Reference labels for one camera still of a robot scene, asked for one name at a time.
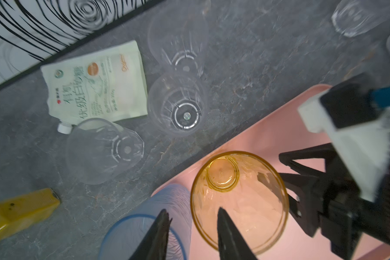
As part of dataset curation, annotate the yellow spice jar black lid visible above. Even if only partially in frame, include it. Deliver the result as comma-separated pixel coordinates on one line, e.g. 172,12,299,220
0,188,61,241

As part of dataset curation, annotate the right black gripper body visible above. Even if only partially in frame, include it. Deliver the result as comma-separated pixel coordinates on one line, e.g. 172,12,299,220
318,129,390,260

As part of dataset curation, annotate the clear ribbed plastic cup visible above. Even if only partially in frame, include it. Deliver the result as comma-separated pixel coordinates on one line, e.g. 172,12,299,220
147,71,209,138
148,1,211,78

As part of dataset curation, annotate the amber yellow plastic cup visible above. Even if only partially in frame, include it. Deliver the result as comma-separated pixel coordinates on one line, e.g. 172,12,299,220
191,151,289,255

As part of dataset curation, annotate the clear faceted glass near pouch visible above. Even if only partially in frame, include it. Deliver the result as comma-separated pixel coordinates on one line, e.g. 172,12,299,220
66,118,145,185

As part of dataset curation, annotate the white green sugar pouch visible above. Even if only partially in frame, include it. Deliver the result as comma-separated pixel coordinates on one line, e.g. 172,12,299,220
41,41,147,134

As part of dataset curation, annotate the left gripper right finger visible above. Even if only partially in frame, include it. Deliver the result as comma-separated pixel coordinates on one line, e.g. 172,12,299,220
217,208,257,260

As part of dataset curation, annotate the blue textured plastic cup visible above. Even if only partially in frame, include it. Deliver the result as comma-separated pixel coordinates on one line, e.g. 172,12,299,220
98,184,192,260

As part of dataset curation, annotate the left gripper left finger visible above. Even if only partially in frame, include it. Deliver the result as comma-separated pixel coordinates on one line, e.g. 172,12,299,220
129,209,172,260

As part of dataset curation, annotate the clear glass back right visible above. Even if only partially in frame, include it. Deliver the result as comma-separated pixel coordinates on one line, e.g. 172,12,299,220
331,0,390,38

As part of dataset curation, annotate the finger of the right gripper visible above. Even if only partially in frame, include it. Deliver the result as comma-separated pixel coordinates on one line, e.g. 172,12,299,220
278,143,336,172
281,172,328,237

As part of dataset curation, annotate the clear ribbed plastic cup back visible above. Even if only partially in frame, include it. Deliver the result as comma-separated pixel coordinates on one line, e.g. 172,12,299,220
148,1,211,78

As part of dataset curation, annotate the clear ribbed plastic cup front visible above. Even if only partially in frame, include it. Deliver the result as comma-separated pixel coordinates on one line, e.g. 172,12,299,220
147,71,209,138

